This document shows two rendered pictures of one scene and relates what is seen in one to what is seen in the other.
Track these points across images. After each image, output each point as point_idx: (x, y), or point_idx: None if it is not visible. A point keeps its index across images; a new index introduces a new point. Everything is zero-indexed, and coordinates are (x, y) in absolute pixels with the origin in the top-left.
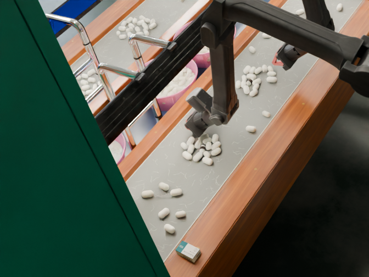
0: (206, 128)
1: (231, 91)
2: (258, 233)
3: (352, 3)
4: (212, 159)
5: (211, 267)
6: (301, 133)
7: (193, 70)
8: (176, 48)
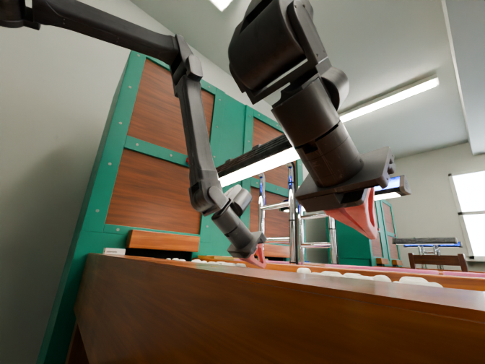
0: (237, 250)
1: (188, 154)
2: (84, 339)
3: None
4: None
5: (89, 266)
6: (139, 276)
7: None
8: (257, 148)
